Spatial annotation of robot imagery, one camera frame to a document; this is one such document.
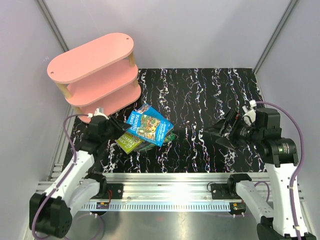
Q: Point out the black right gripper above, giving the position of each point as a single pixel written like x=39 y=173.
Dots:
x=232 y=118

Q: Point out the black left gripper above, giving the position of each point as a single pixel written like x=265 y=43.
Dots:
x=122 y=126

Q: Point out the green 65-storey treehouse book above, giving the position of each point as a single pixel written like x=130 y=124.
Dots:
x=128 y=142

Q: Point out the blue 26-storey treehouse book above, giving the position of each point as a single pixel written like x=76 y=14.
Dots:
x=148 y=124

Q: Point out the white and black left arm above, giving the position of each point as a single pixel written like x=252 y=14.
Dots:
x=51 y=213

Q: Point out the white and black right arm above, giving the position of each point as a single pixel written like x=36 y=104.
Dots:
x=283 y=220

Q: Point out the green bottom book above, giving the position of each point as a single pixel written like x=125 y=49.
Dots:
x=148 y=145

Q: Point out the pink three-tier shelf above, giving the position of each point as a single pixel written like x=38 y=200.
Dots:
x=101 y=73

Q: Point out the right small circuit board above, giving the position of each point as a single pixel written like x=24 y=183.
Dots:
x=237 y=206

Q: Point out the small circuit board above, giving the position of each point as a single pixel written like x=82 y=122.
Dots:
x=237 y=206
x=102 y=205

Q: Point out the left small circuit board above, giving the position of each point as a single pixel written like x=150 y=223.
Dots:
x=102 y=205

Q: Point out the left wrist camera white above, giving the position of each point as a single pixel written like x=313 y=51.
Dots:
x=98 y=112

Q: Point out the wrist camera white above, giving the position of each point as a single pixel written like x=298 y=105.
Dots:
x=249 y=116
x=98 y=112

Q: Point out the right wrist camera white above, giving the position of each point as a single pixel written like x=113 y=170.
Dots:
x=249 y=116

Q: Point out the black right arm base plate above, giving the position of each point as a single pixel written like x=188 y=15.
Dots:
x=220 y=191

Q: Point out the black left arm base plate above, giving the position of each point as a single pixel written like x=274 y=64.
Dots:
x=114 y=191

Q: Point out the aluminium mounting rail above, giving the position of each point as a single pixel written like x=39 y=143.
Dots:
x=173 y=192

